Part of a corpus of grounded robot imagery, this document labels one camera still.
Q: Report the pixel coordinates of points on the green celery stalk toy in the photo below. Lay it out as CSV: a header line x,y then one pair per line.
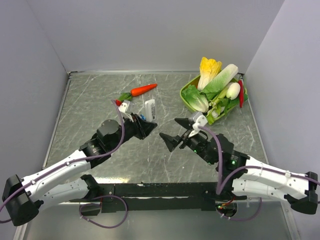
x,y
217,106

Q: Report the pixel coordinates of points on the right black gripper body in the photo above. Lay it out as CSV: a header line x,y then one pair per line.
x,y
191,142

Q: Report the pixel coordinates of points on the green plastic basket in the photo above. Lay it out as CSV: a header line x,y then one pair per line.
x,y
231,104

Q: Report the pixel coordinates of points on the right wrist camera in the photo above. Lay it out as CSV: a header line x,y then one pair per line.
x,y
196,120

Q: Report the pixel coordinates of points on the white radish toy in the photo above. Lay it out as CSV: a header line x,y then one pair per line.
x,y
233,91

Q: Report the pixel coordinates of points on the yellow napa cabbage toy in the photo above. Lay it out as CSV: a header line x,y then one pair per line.
x,y
208,69

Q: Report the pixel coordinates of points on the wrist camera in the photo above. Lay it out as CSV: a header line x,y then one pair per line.
x,y
196,120
125,109

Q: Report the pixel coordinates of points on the green leafy cabbage toy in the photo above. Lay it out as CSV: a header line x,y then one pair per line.
x,y
195,99

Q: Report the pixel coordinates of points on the white remote control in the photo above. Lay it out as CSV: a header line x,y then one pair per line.
x,y
150,110

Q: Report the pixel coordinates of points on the green romaine lettuce toy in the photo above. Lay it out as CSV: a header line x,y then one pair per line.
x,y
221,80

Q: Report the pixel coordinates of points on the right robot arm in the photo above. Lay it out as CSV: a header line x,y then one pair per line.
x,y
240,174

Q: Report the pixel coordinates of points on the orange toy carrot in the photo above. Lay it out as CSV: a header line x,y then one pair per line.
x,y
135,92

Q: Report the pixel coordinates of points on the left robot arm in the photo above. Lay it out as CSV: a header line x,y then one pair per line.
x,y
25,197

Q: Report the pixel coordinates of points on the red chili pepper toy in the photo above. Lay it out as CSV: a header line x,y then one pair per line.
x,y
241,93

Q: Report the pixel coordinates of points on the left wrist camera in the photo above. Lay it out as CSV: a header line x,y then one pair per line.
x,y
125,109

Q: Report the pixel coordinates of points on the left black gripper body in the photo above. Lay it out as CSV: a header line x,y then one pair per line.
x,y
133,128

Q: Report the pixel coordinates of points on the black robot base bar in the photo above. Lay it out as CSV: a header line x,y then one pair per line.
x,y
158,196

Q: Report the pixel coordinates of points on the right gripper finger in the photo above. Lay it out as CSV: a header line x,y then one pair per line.
x,y
185,123
171,142

